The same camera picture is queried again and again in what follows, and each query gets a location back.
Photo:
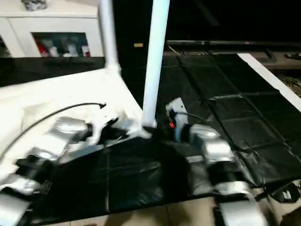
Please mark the dark long rail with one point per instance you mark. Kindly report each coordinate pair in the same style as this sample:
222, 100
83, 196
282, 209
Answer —
225, 43

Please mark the black work mat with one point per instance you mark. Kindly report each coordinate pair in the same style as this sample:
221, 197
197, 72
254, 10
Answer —
225, 108

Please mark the red bottle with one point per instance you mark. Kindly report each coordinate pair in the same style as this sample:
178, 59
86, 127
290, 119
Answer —
43, 47

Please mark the white glass-door cabinet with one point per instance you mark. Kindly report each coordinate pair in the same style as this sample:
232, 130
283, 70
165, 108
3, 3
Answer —
47, 26

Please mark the grey crumpled object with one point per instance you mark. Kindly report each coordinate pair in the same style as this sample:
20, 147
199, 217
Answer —
34, 4

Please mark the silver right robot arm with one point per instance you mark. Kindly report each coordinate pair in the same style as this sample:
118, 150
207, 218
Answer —
216, 160

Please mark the white plastic table leg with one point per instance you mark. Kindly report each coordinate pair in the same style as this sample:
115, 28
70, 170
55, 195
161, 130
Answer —
108, 33
155, 56

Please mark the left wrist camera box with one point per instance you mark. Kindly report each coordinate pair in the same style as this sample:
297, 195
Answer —
106, 123

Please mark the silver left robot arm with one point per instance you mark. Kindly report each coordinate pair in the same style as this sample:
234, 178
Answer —
51, 150

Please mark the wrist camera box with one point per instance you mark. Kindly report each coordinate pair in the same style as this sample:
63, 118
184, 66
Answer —
106, 123
178, 113

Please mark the white flat strip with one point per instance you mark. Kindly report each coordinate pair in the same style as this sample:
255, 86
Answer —
270, 77

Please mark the white plastic table top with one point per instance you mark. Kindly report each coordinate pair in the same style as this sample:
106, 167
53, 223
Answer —
56, 99

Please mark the small tan box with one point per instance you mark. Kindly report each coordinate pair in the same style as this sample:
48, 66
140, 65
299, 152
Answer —
138, 45

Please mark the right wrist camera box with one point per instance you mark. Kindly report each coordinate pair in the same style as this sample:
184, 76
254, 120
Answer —
178, 113

